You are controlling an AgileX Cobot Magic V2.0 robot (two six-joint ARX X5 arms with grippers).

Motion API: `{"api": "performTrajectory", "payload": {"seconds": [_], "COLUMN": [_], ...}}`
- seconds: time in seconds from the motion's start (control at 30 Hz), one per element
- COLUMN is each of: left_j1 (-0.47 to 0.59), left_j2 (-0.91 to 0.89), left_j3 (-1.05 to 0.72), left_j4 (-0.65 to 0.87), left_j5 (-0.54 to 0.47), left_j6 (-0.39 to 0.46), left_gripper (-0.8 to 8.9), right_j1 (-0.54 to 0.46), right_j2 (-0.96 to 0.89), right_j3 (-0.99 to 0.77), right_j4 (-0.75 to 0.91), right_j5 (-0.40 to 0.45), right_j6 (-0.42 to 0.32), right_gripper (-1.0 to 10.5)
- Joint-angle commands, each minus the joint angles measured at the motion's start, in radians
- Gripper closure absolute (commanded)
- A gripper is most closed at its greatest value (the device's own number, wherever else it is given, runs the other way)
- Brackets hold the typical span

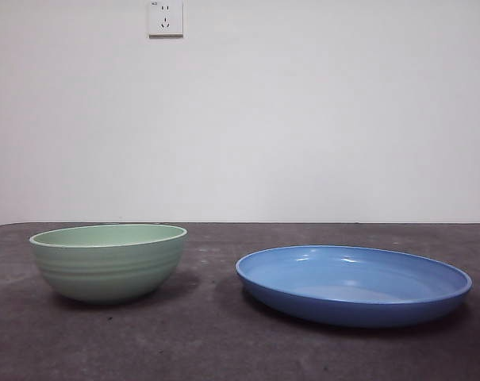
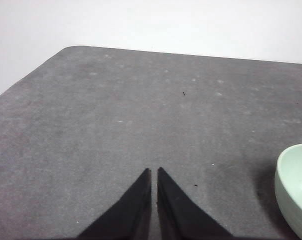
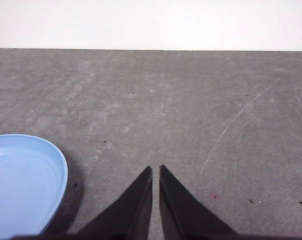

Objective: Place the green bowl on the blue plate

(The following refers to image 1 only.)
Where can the green ribbed bowl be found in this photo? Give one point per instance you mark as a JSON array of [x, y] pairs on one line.
[[104, 274]]

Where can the blue round plate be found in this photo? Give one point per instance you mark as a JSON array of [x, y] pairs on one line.
[[342, 309]]

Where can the white wall socket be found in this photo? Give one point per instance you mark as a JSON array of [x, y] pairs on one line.
[[166, 24]]

